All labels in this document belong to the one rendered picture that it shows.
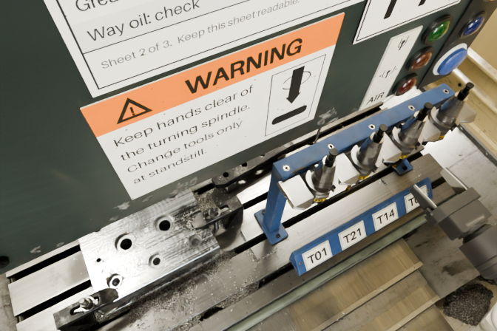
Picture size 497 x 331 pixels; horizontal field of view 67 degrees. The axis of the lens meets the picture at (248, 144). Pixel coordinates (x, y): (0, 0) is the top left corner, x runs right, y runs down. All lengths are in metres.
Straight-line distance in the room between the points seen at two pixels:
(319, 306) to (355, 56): 0.93
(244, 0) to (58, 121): 0.10
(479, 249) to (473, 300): 0.62
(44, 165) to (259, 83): 0.13
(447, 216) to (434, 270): 0.54
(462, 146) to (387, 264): 0.47
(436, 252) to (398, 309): 0.23
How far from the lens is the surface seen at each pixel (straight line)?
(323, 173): 0.70
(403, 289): 1.28
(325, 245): 1.00
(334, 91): 0.30
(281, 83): 0.25
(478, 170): 1.42
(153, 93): 0.20
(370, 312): 1.21
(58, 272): 1.10
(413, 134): 0.83
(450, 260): 1.36
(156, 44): 0.18
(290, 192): 0.74
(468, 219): 0.84
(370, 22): 0.26
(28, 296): 1.11
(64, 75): 0.18
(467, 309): 1.42
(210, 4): 0.18
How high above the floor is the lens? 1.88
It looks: 58 degrees down
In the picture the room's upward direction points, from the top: 3 degrees clockwise
